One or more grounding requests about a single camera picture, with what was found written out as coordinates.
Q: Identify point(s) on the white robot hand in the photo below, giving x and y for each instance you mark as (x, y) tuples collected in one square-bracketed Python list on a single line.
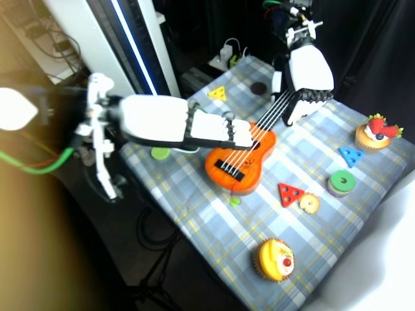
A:
[(155, 118), (309, 68)]

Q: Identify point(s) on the orange toy ukulele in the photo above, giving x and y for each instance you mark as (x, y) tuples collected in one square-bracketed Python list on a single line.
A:
[(240, 165)]

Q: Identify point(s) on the small green disc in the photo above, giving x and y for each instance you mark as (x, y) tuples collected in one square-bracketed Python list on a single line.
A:
[(235, 201)]

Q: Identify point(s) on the green round disc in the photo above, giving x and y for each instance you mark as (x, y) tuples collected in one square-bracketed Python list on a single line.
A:
[(160, 153)]

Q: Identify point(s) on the dark brown round cookie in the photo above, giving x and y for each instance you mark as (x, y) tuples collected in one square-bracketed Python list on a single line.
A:
[(258, 87)]

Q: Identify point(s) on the yellow triangle block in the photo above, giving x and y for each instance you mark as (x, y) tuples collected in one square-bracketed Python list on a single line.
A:
[(218, 93)]

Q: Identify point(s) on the white column with blue stripe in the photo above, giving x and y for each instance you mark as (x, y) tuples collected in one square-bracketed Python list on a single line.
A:
[(113, 48)]

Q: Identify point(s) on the strawberry toy cupcake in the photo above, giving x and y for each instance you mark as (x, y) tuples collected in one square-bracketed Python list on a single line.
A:
[(373, 137)]

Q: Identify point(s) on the blue triangle block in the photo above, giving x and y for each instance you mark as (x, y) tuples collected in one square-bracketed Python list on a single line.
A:
[(351, 155)]

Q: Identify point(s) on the stacked rings with green top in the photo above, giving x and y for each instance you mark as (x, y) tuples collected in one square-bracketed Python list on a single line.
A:
[(340, 183)]

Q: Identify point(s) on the red triangle block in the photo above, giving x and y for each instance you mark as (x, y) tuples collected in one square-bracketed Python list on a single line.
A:
[(289, 193)]

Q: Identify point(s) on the round beige biscuit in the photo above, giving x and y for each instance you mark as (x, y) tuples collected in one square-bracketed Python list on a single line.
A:
[(309, 202)]

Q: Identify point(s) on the blue plaid tablecloth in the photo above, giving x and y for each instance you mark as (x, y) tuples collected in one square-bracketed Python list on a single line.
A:
[(233, 233)]

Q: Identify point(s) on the black tripod stand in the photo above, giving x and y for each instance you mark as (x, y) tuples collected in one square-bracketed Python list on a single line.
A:
[(159, 278)]

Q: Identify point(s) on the yellow fruit toy cupcake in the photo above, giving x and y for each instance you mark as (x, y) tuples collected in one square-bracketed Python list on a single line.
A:
[(274, 264)]

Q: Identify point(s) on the white rounded shell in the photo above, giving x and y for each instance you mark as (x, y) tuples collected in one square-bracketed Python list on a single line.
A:
[(373, 259)]

